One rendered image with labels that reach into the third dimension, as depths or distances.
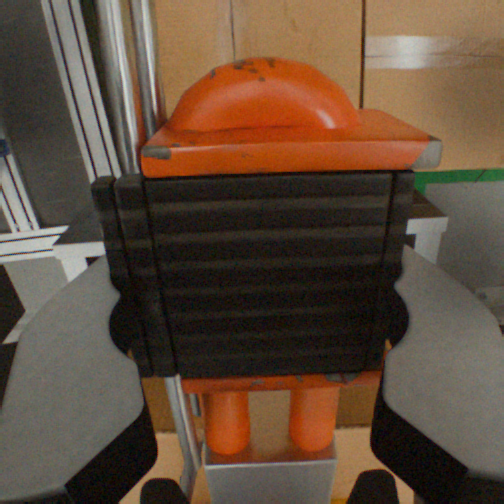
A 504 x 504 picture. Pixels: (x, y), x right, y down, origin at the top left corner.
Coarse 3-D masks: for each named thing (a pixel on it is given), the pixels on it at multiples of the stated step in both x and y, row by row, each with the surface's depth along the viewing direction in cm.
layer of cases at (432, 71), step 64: (192, 0) 53; (256, 0) 53; (320, 0) 53; (384, 0) 53; (448, 0) 53; (192, 64) 57; (320, 64) 58; (384, 64) 58; (448, 64) 58; (448, 128) 63
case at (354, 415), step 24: (144, 384) 43; (168, 408) 40; (360, 408) 40; (168, 432) 38; (336, 432) 38; (360, 432) 38; (168, 456) 39; (360, 456) 40; (144, 480) 42; (336, 480) 43
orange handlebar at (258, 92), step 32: (224, 64) 10; (256, 64) 10; (288, 64) 10; (192, 96) 10; (224, 96) 10; (256, 96) 10; (288, 96) 10; (320, 96) 10; (192, 128) 10; (224, 128) 10; (256, 128) 10; (224, 416) 15; (320, 416) 16; (224, 448) 17; (320, 448) 17
